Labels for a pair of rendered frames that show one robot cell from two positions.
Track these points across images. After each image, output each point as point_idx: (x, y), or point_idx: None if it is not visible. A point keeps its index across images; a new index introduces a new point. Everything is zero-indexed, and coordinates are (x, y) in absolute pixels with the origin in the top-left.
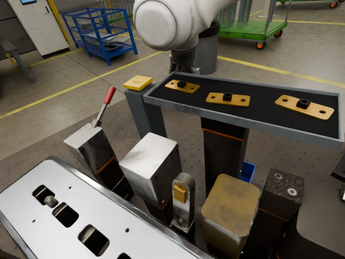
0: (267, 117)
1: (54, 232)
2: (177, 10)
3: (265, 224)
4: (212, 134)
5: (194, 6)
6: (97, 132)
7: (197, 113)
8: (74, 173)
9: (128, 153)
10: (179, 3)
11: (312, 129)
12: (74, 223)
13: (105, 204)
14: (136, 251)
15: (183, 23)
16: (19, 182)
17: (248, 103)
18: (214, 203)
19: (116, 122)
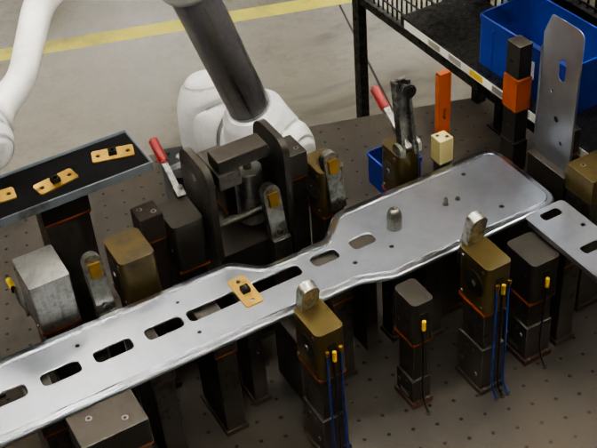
0: (100, 175)
1: (21, 405)
2: (11, 134)
3: (158, 260)
4: (58, 227)
5: (8, 124)
6: None
7: (47, 207)
8: None
9: (24, 280)
10: (8, 129)
11: (132, 164)
12: (27, 388)
13: (30, 359)
14: (101, 342)
15: (14, 140)
16: None
17: (75, 173)
18: (121, 255)
19: None
